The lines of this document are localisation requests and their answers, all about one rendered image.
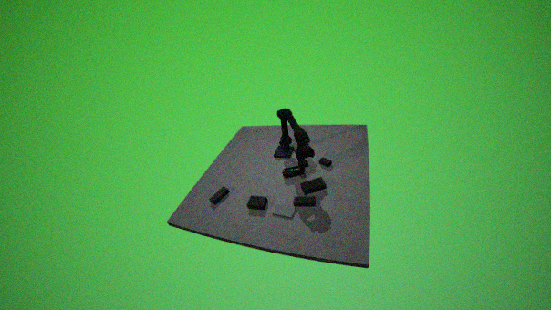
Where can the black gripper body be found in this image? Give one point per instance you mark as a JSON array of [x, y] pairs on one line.
[[301, 155]]

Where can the dark grey controller unit with green rocker switches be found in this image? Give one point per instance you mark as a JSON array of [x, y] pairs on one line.
[[292, 171]]

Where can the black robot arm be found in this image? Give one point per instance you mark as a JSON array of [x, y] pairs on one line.
[[300, 134]]

